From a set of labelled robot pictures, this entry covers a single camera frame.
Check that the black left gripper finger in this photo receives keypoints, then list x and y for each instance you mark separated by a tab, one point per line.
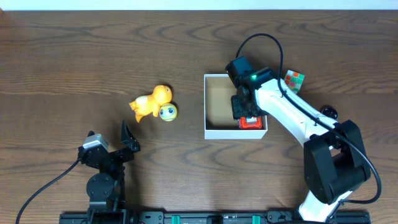
128	139
90	134

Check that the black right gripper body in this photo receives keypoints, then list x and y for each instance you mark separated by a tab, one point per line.
254	111

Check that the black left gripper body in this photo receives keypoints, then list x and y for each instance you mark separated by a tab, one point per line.
115	155

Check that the red toy robot figure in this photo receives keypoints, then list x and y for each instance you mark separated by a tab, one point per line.
250	123

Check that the multicolour puzzle cube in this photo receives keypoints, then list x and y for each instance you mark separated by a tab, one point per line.
294	80

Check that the black round cap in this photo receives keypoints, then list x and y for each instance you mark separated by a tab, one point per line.
330	112

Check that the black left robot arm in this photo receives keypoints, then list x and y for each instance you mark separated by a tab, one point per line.
106	189

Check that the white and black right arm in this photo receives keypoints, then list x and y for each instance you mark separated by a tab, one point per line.
335	162

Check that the white cardboard box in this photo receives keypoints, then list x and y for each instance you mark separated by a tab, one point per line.
218	115

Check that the orange dinosaur toy figure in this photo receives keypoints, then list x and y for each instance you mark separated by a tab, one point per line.
150	104

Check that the yellow ball with face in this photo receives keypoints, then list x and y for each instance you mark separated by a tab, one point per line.
168	112

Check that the black mounting rail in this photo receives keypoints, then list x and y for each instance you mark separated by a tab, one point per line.
270	217

